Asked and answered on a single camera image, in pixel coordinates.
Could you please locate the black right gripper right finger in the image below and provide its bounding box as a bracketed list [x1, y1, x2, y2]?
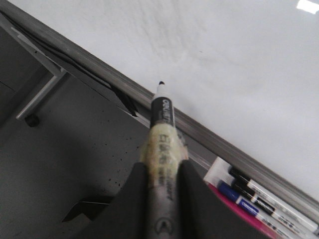
[178, 160, 268, 239]

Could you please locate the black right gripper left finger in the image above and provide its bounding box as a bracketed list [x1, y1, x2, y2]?
[67, 162, 148, 239]

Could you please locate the taped black whiteboard marker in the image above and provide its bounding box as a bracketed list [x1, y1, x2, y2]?
[141, 81, 186, 239]

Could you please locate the blue capped marker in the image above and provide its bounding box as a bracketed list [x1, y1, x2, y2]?
[217, 181, 285, 238]

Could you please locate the black capped marker middle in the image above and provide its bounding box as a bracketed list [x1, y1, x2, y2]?
[231, 182, 303, 235]

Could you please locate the black capped marker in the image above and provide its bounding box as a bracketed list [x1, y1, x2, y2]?
[231, 182, 303, 235]
[228, 166, 319, 236]

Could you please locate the white marker tray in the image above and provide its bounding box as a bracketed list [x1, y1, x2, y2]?
[204, 157, 319, 239]

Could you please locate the black capped marker upper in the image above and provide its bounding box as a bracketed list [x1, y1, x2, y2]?
[228, 166, 319, 236]

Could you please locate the black caster wheel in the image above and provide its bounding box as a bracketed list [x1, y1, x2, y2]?
[24, 114, 40, 127]

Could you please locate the white whiteboard with frame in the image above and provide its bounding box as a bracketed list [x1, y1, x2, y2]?
[0, 0, 319, 220]

